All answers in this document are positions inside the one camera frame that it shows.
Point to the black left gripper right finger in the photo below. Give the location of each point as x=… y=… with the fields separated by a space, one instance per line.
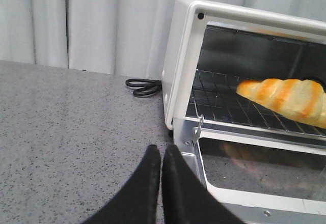
x=184 y=197

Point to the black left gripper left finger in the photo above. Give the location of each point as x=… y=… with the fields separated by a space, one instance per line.
x=136 y=201

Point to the glass oven door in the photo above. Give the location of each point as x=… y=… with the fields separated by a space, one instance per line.
x=261 y=175

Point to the golden croissant bread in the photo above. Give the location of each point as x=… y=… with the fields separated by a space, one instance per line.
x=299 y=100

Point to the white Toshiba toaster oven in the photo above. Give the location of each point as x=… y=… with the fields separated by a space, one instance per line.
x=239 y=41

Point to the grey pleated curtain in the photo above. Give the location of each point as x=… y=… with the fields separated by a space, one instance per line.
x=126 y=37

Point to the metal wire oven rack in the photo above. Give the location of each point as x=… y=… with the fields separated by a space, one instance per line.
x=214 y=96

